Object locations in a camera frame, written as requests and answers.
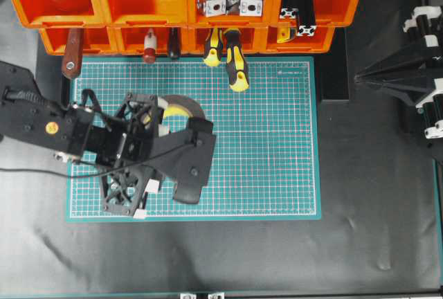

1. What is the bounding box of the red white tool handle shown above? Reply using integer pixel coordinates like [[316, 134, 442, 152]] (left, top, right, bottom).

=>
[[143, 28, 157, 64]]

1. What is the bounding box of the orange bin bottom right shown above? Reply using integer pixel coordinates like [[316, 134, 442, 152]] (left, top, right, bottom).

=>
[[261, 26, 335, 54]]

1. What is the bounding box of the brown wooden tool handle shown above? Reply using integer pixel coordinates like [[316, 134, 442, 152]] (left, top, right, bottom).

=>
[[62, 28, 84, 80]]

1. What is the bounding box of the green cutting mat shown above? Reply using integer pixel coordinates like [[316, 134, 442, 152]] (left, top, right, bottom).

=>
[[71, 57, 321, 222]]

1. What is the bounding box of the silver corner bracket lower left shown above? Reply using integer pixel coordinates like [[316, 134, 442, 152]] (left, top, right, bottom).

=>
[[197, 0, 226, 17]]

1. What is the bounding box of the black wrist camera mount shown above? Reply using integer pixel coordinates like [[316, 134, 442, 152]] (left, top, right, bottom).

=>
[[141, 117, 217, 204]]

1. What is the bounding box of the yellow black utility knife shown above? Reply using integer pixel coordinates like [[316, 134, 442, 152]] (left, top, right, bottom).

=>
[[276, 27, 297, 44]]

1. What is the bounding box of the silver bracket bottom right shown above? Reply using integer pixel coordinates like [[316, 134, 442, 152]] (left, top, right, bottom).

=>
[[208, 292, 225, 299]]

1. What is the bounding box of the black thin cable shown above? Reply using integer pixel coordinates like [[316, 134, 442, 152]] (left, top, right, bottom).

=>
[[0, 139, 195, 179]]

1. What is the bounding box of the silver corner bracket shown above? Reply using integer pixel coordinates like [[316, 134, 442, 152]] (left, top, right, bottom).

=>
[[197, 0, 226, 17], [239, 0, 263, 17]]

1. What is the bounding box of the long yellow black screwdriver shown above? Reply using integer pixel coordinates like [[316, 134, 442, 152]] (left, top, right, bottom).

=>
[[224, 28, 250, 92]]

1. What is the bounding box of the short yellow black screwdriver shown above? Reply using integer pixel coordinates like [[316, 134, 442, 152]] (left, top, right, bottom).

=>
[[204, 28, 223, 67]]

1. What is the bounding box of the silver bracket bottom left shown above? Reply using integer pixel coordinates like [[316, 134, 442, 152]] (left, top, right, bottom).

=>
[[180, 293, 197, 299]]

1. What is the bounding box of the black aluminium extrusion right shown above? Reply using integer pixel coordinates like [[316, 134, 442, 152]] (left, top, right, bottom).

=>
[[296, 0, 316, 37]]

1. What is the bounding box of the silver corner bracket lower right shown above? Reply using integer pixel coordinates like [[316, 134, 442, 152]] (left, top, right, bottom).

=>
[[239, 0, 263, 17]]

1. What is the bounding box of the yellow foam tape roll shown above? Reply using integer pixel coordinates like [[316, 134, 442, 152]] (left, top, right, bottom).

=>
[[152, 94, 213, 139]]

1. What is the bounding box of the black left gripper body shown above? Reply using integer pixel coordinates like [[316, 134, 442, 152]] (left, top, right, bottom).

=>
[[81, 105, 155, 171]]

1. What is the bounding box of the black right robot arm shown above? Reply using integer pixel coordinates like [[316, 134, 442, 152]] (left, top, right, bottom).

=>
[[354, 6, 442, 162]]

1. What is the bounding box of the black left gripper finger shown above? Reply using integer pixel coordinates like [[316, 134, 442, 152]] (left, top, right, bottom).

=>
[[100, 167, 161, 219], [115, 91, 163, 129]]

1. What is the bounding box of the dark brown tool handle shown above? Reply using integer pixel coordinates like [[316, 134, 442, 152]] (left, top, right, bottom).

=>
[[168, 28, 181, 60]]

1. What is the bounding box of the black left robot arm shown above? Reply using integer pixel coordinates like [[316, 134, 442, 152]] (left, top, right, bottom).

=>
[[1, 62, 165, 217]]

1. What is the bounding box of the orange bin bottom left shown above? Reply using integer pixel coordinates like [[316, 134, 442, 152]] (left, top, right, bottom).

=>
[[39, 27, 118, 56]]

